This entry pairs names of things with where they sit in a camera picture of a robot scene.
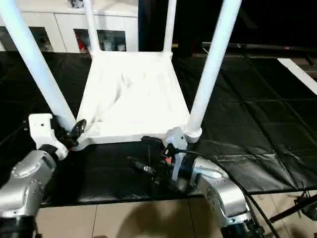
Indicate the black bundle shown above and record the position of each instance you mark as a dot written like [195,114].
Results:
[77,3]

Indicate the black flat bar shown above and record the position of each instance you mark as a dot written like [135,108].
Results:
[262,47]

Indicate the white plastic table top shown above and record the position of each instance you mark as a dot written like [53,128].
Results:
[133,94]

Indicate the white board strip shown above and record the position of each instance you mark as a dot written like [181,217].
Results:
[299,74]

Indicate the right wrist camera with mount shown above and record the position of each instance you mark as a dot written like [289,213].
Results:
[177,146]

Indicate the red bottle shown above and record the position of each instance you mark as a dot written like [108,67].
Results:
[82,45]

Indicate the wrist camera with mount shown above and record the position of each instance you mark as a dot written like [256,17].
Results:
[177,146]
[44,131]

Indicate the white cabinet with glass doors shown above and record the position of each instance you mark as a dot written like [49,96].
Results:
[119,22]

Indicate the black work mat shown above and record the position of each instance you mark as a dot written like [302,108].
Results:
[247,109]

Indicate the black metal frame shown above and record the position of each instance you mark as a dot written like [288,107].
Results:
[294,208]

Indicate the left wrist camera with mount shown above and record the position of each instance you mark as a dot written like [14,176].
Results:
[44,131]

